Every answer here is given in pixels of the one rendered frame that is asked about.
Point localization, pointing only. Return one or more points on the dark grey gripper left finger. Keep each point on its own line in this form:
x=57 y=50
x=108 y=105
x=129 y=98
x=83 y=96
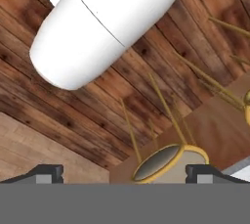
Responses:
x=49 y=171

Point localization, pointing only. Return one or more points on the brown wooden kitchen island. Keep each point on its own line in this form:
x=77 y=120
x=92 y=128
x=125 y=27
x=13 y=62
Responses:
x=221 y=136

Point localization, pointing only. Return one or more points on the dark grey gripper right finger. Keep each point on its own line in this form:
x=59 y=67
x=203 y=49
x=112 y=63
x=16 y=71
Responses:
x=198 y=170

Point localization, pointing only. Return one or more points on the gold-legged bar stool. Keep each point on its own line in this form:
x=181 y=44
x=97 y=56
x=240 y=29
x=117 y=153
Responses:
x=231 y=27
x=159 y=164
x=217 y=87

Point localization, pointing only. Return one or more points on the large white rounded cylinder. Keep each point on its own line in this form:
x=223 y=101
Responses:
x=97 y=29

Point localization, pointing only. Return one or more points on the light wooden cabinet panel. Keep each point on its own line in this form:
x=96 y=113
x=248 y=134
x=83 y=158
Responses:
x=35 y=146

